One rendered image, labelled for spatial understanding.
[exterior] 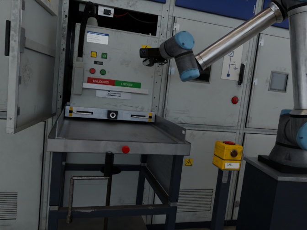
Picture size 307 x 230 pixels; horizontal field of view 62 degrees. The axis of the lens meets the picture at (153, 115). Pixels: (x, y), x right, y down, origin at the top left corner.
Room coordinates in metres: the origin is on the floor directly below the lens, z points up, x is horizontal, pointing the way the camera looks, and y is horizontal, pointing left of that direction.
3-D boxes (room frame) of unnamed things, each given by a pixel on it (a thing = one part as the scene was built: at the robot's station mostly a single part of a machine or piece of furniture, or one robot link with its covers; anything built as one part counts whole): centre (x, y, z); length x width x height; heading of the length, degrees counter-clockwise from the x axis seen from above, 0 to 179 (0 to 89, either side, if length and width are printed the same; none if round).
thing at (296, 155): (1.31, -0.73, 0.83); 0.19 x 0.19 x 0.10
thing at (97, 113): (1.56, 0.25, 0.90); 0.54 x 0.05 x 0.06; 107
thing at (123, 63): (1.54, 0.25, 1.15); 0.48 x 0.01 x 0.48; 107
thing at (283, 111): (1.30, -0.72, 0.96); 0.17 x 0.15 x 0.18; 172
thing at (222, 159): (1.01, -0.31, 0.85); 0.08 x 0.08 x 0.10; 17
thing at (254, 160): (1.31, -0.72, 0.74); 0.32 x 0.32 x 0.02; 9
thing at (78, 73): (1.42, 0.43, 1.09); 0.08 x 0.05 x 0.17; 17
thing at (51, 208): (1.40, 0.21, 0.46); 0.64 x 0.58 x 0.66; 17
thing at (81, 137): (1.40, 0.21, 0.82); 0.68 x 0.62 x 0.06; 17
